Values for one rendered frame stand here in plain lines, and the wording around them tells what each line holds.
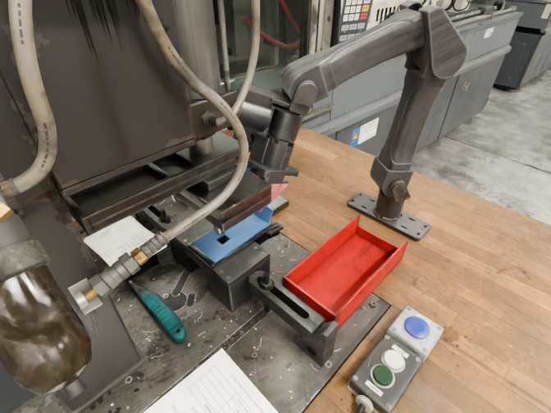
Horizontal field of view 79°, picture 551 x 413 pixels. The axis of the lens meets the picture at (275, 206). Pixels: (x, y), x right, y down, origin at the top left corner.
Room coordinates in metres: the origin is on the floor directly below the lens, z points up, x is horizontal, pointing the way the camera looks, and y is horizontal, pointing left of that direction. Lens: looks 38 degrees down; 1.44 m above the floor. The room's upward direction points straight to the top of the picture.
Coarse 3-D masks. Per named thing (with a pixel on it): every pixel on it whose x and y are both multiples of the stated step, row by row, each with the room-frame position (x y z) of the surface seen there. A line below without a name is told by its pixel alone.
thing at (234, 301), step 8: (224, 240) 0.48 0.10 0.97; (176, 248) 0.48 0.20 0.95; (184, 248) 0.46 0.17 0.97; (176, 256) 0.49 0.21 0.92; (184, 256) 0.46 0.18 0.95; (192, 256) 0.44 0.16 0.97; (184, 264) 0.47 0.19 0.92; (192, 264) 0.46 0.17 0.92; (200, 264) 0.42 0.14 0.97; (264, 264) 0.42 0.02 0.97; (208, 272) 0.40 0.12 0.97; (216, 280) 0.39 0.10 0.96; (240, 280) 0.38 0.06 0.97; (248, 280) 0.39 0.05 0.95; (216, 288) 0.39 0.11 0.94; (224, 288) 0.37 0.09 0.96; (232, 288) 0.37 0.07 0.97; (240, 288) 0.38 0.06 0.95; (248, 288) 0.39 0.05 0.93; (216, 296) 0.39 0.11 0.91; (224, 296) 0.38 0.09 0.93; (232, 296) 0.37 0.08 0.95; (240, 296) 0.38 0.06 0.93; (248, 296) 0.39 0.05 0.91; (224, 304) 0.38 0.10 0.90; (232, 304) 0.36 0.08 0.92; (240, 304) 0.38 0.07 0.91; (232, 312) 0.36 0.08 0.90
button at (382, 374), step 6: (378, 366) 0.25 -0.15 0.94; (384, 366) 0.25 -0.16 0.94; (372, 372) 0.24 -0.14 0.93; (378, 372) 0.24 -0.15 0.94; (384, 372) 0.24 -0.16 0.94; (390, 372) 0.24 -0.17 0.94; (378, 378) 0.23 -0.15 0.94; (384, 378) 0.23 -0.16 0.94; (390, 378) 0.23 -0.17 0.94; (384, 384) 0.22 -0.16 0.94
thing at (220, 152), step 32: (160, 160) 0.45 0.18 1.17; (192, 160) 0.44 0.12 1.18; (224, 160) 0.45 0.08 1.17; (96, 192) 0.37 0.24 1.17; (128, 192) 0.37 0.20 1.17; (160, 192) 0.37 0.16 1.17; (192, 192) 0.41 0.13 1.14; (256, 192) 0.41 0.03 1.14; (96, 224) 0.31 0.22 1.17; (224, 224) 0.36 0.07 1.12
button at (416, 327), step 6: (408, 318) 0.33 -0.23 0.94; (414, 318) 0.33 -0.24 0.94; (420, 318) 0.33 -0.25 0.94; (408, 324) 0.32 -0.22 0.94; (414, 324) 0.32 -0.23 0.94; (420, 324) 0.32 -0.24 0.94; (426, 324) 0.32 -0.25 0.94; (408, 330) 0.31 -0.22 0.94; (414, 330) 0.30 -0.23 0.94; (420, 330) 0.30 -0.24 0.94; (426, 330) 0.30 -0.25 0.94; (414, 336) 0.30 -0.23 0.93; (420, 336) 0.30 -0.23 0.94; (426, 336) 0.30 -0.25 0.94
